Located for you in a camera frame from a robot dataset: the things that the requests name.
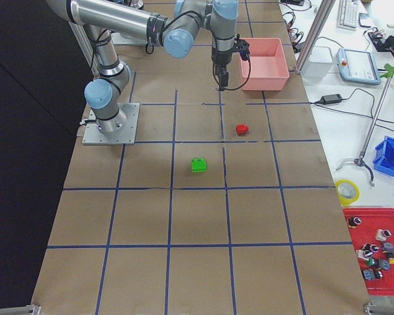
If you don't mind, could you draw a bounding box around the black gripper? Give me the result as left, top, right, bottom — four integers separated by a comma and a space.
211, 39, 234, 91

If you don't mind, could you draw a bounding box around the green toy block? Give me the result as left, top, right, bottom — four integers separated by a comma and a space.
191, 157, 207, 173

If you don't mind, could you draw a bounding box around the pink plastic box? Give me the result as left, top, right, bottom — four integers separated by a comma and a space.
240, 38, 290, 91

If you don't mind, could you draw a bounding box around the white square box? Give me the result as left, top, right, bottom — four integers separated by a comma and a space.
302, 46, 334, 79

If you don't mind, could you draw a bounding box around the red toy block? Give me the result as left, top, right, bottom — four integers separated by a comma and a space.
235, 124, 250, 137

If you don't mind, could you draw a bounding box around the black power adapter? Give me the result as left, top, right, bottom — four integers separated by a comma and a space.
319, 94, 343, 105

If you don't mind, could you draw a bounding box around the brown paper table mat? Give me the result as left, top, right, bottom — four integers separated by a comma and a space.
30, 0, 372, 315

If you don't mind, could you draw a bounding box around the teach pendant tablet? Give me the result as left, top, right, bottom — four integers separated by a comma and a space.
336, 48, 381, 85

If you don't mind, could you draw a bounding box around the white keyboard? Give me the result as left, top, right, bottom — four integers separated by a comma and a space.
336, 0, 359, 31

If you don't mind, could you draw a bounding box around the yellow tape roll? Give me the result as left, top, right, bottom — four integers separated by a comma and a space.
336, 179, 360, 206

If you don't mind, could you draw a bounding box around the blue plastic bin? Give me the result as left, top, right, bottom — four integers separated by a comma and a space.
373, 136, 394, 177

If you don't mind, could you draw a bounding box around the red plastic tray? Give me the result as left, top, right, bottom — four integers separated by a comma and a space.
343, 207, 394, 295

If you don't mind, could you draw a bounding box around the aluminium frame post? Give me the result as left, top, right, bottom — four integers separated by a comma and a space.
294, 0, 335, 74

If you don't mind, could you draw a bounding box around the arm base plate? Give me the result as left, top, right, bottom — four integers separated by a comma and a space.
82, 103, 141, 145

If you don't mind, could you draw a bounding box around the green handled grabber tool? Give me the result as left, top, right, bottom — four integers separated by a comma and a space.
335, 63, 394, 188

